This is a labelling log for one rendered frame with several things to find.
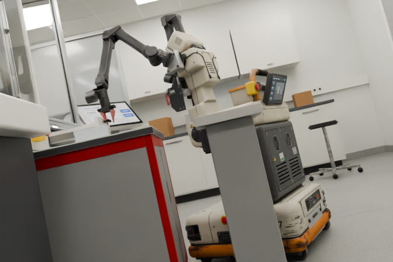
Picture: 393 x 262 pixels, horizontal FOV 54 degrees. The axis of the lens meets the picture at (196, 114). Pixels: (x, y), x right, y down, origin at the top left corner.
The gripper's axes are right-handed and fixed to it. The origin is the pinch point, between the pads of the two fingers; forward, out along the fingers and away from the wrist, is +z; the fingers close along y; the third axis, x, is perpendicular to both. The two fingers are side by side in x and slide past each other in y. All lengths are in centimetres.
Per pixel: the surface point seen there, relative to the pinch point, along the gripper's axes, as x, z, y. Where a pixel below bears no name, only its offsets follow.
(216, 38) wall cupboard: -316, -113, -131
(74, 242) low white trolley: 74, 49, 14
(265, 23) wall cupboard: -310, -113, -206
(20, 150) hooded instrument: 95, 12, 17
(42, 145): 25.6, 4.6, 32.0
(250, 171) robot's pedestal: 68, 44, -59
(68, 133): 15.4, 0.9, 20.9
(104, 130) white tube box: 66, 11, -7
